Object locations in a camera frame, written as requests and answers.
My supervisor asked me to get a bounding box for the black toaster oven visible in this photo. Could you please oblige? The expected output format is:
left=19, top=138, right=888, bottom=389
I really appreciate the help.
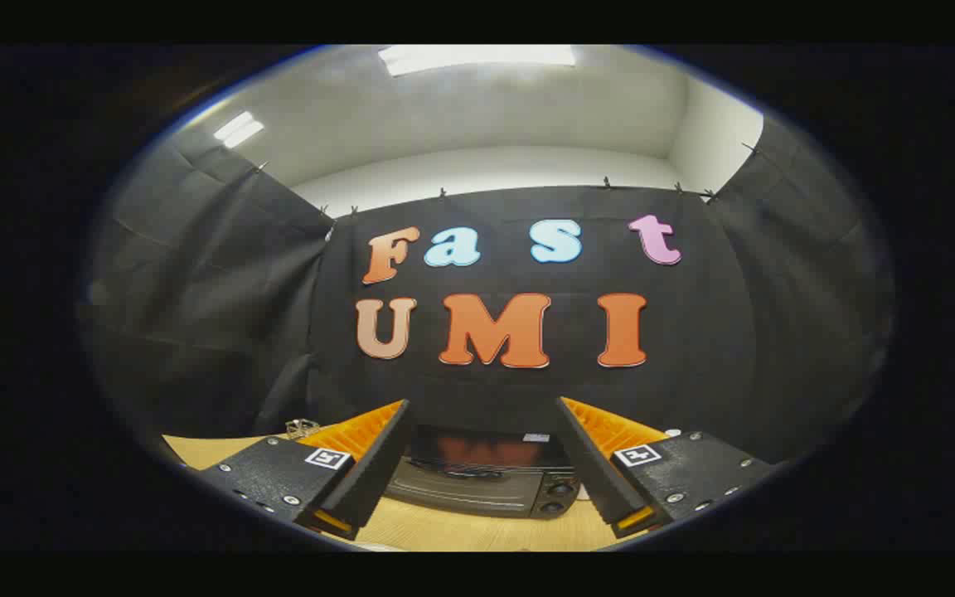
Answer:
left=384, top=425, right=584, bottom=520

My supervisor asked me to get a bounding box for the black backdrop cloth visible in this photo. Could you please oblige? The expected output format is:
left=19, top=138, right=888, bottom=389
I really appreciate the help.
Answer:
left=80, top=116, right=897, bottom=465

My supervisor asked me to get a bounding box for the small ceiling light panel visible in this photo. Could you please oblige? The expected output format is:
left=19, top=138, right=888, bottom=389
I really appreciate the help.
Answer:
left=212, top=111, right=265, bottom=148

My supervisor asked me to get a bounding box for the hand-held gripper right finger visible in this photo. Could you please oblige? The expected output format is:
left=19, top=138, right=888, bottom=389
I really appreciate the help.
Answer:
left=556, top=396, right=777, bottom=538

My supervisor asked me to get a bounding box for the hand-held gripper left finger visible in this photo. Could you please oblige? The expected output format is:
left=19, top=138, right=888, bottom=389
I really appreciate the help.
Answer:
left=200, top=400, right=414, bottom=540

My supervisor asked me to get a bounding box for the large ceiling light panel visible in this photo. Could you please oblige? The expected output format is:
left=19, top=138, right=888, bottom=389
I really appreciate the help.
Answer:
left=378, top=45, right=578, bottom=77

